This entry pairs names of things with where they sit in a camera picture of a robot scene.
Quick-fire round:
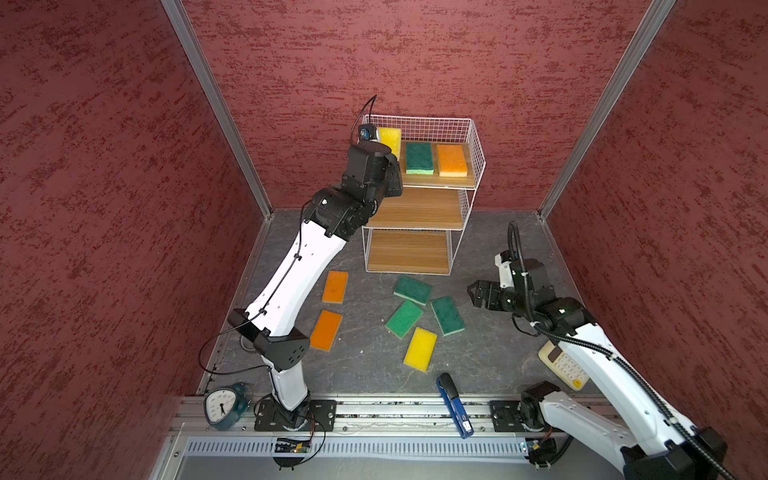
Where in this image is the bottom wooden shelf board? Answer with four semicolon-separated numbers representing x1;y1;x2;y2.
367;229;451;275

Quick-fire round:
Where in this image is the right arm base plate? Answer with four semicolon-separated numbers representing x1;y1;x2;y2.
489;399;562;437

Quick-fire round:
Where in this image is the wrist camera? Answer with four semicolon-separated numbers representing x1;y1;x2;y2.
494;250;528;290
357;123;379;142

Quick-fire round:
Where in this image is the aluminium mounting rail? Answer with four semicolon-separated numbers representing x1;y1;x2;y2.
173;394;619;438

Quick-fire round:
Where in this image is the top wooden shelf board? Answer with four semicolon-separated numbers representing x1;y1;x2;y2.
399;141;477;189

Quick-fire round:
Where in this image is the middle wooden shelf board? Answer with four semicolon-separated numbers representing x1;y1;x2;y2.
367;187;468;230

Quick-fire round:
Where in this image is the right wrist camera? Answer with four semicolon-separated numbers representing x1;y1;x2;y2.
494;250;528;290

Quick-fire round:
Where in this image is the teal alarm clock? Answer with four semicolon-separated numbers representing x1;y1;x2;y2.
203;382;249;431

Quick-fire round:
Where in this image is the dark green sponge top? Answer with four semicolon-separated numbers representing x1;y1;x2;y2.
394;276;433;306

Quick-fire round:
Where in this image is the right circuit board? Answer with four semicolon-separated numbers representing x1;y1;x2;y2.
525;438;558;463

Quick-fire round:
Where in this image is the yellow sponge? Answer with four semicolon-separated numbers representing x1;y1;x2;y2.
403;327;437;373
377;127;402;160

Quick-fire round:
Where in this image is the dark green sponge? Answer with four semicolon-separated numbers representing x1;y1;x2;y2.
430;296;465;336
394;276;433;306
405;142;434;175

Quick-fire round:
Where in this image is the circuit board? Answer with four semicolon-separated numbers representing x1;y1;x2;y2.
274;437;312;455
525;438;558;463

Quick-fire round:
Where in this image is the blue black stapler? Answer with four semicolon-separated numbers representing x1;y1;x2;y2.
436;372;474;439

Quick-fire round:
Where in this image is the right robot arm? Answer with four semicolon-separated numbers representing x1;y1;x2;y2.
467;252;733;479

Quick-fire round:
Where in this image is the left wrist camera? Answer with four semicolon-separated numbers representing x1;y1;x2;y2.
357;123;379;142

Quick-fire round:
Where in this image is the white wire shelf rack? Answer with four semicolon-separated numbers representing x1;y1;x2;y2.
362;114;486;275

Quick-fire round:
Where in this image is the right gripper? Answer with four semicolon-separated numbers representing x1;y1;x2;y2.
467;280;533;317

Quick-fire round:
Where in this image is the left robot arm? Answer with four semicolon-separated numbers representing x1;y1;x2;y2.
228;140;403;421

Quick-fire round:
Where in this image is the orange sponge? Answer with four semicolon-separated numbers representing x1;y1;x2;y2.
310;310;343;352
322;271;349;304
436;144;469;178

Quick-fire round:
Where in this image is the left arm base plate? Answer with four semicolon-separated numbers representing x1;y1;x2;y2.
254;396;337;433

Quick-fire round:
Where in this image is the bright green sponge middle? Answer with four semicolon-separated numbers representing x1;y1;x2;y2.
385;300;423;339

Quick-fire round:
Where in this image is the beige calculator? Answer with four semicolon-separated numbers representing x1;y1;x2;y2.
538;341;590;391

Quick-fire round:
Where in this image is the left circuit board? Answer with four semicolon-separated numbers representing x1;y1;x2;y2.
274;437;312;455

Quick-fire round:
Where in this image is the wooden shelf board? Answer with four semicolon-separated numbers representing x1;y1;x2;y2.
399;141;477;189
367;187;468;230
367;229;451;275

